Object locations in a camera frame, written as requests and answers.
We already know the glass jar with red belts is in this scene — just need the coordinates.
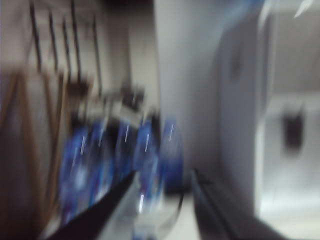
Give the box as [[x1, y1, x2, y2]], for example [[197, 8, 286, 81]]
[[131, 169, 186, 240]]

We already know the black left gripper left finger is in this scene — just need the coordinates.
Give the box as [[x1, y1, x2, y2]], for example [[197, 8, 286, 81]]
[[46, 171, 138, 240]]

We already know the blue-label plastic water bottle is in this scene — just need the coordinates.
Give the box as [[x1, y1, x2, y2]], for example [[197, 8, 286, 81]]
[[160, 117, 186, 194], [59, 126, 89, 227], [87, 119, 114, 202], [134, 119, 161, 177], [115, 121, 136, 181]]

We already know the black stair railing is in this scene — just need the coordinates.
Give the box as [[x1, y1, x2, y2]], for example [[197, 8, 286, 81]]
[[27, 0, 104, 89]]

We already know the grey dispenser tap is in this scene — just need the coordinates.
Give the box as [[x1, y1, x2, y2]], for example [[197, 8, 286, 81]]
[[281, 103, 306, 151]]

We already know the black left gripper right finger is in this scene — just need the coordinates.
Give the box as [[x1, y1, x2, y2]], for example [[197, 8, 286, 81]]
[[191, 169, 241, 240]]

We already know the wooden frame with plastic wrap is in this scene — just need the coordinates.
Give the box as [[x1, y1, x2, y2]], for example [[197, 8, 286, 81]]
[[0, 69, 69, 227]]

